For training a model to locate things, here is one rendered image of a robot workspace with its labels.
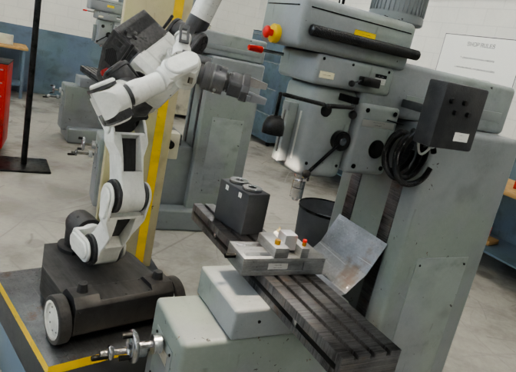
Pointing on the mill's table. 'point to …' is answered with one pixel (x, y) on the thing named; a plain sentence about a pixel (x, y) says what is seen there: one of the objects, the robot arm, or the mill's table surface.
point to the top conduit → (363, 42)
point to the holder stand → (242, 205)
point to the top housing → (305, 3)
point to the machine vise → (269, 266)
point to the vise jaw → (267, 239)
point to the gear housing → (332, 71)
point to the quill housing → (315, 128)
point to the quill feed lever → (340, 143)
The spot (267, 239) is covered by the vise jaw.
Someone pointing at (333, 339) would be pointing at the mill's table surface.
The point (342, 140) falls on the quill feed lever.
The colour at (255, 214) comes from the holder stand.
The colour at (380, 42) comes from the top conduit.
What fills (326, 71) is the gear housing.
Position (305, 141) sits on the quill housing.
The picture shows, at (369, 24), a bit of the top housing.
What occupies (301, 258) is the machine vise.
